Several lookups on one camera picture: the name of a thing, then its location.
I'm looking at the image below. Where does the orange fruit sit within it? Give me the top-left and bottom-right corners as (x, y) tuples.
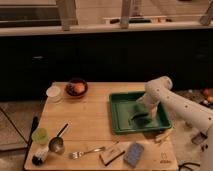
(74, 83), (85, 93)

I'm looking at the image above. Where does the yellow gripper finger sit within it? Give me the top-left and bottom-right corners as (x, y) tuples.
(149, 107), (157, 119)

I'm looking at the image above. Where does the black cable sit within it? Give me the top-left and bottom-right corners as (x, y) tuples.
(178, 161), (201, 171)
(0, 107), (39, 168)

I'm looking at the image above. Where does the black cable left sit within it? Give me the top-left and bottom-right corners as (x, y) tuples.
(0, 107), (39, 168)

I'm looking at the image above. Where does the white plastic cup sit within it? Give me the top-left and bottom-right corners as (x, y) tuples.
(46, 86), (62, 102)

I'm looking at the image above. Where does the small wooden block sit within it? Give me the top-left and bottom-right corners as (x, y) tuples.
(99, 143), (125, 166)

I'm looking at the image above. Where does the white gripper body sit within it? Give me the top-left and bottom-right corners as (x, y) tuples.
(137, 93), (159, 111)

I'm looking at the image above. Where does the green plastic cup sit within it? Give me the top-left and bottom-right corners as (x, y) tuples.
(32, 128), (48, 145)

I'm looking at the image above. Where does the yellow corn piece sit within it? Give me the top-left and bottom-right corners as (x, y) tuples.
(155, 129), (172, 143)

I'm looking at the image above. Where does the green plastic tray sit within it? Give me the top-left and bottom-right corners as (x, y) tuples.
(109, 91), (172, 134)

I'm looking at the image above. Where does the metal measuring cup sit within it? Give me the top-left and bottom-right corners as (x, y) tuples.
(48, 123), (68, 154)

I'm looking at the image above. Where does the metal fork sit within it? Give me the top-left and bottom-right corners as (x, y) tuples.
(68, 147), (106, 159)

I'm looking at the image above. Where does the blue sponge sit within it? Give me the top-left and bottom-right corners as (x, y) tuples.
(123, 142), (144, 168)

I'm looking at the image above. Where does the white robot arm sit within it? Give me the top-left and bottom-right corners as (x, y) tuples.
(137, 76), (213, 171)

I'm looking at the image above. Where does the dark red bowl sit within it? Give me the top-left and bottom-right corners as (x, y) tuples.
(65, 78), (88, 98)

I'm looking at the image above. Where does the black cable right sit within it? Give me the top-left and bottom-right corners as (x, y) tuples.
(178, 161), (201, 171)

